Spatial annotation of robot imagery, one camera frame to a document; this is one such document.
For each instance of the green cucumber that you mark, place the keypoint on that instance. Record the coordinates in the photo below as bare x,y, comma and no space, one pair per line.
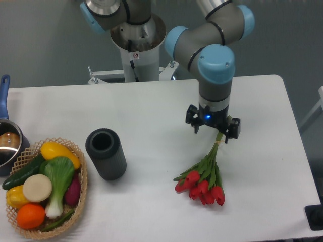
19,177

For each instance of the yellow squash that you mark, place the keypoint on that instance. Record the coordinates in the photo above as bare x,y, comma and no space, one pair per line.
51,150

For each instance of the green bok choy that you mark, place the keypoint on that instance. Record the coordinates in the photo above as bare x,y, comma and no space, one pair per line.
60,171

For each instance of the blue-handled steel saucepan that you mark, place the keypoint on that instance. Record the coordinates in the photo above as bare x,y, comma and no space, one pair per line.
13,141

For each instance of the green chili pepper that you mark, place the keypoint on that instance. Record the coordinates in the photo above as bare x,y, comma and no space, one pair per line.
59,222

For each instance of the red tulip bouquet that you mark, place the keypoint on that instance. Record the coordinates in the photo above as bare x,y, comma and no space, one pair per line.
203,180

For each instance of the dark grey ribbed vase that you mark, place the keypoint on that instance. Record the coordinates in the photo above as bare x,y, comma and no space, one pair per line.
105,150

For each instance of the yellow bell pepper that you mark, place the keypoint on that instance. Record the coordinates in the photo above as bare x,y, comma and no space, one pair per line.
16,198

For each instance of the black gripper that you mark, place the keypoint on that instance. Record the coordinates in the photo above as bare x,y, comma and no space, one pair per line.
231,127

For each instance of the purple eggplant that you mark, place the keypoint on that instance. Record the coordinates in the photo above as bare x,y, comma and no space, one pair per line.
72,194

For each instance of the black device at table edge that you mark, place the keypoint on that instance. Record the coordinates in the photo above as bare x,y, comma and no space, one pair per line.
314,216

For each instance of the grey robot arm, blue caps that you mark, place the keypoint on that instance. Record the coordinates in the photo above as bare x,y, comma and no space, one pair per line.
204,51

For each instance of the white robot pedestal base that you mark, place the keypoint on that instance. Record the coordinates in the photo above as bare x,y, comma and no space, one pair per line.
139,50

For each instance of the woven wicker basket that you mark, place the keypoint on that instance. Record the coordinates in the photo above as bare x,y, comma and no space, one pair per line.
27,157

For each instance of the orange fruit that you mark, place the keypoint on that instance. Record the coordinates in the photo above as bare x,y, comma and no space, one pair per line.
30,216

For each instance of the white furniture piece right edge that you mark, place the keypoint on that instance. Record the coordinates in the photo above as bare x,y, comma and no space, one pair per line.
312,115

